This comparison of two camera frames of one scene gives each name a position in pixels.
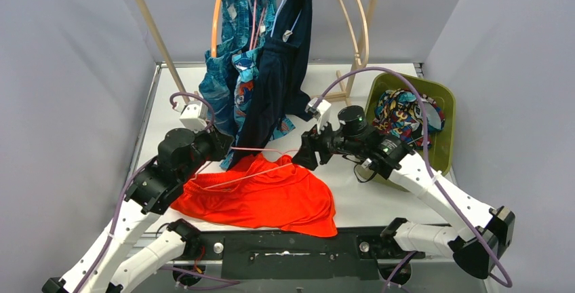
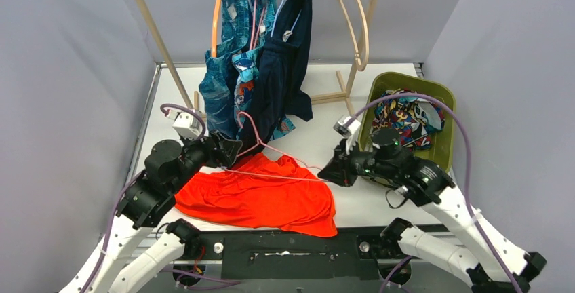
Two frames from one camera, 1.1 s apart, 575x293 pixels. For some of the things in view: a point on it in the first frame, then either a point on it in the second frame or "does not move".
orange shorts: (262, 190) does not move
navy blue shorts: (276, 89) does not move
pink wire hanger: (247, 148) → (274, 148)
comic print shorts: (399, 112) does not move
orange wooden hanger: (213, 41) does not move
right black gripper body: (329, 142) → (349, 163)
